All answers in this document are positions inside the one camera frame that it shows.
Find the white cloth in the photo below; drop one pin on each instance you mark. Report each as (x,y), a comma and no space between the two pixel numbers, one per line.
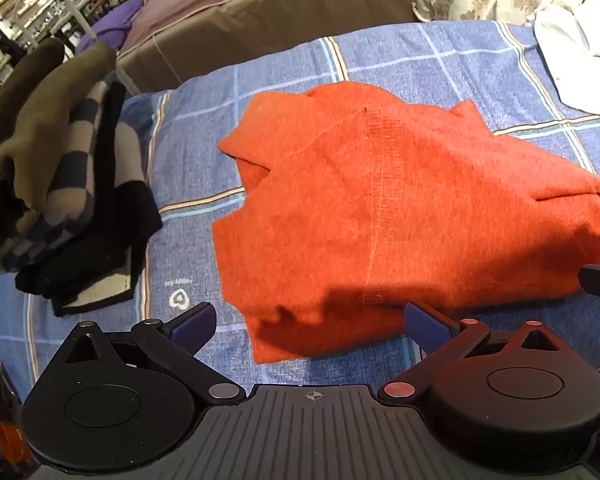
(580,60)

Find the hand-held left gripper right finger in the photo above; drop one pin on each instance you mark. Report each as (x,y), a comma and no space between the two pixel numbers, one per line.
(425,322)

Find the olive folded garment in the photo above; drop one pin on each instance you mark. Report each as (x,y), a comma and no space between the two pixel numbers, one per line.
(45,125)

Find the brown sofa cushion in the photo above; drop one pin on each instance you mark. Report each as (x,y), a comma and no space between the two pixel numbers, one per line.
(280,15)

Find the dark brown folded garment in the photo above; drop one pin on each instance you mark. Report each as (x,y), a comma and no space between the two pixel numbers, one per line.
(10,90)

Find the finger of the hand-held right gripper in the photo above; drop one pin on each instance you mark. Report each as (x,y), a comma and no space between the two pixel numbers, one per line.
(597,280)

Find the blue plaid blanket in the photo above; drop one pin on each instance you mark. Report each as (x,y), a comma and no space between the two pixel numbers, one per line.
(405,55)

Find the display shelves with goods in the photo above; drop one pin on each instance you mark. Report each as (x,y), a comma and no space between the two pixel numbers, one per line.
(25,10)

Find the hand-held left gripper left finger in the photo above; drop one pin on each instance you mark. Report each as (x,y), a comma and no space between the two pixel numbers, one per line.
(200,322)

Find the orange knit sweater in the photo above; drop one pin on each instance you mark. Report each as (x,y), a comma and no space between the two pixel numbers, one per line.
(380,210)

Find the white metal rack pole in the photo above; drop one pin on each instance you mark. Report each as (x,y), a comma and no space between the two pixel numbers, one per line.
(82,20)

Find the striped folded garment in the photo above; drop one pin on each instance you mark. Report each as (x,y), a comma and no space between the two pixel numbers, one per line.
(65,210)

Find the purple cloth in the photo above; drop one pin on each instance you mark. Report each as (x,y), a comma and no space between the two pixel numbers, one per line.
(115,22)

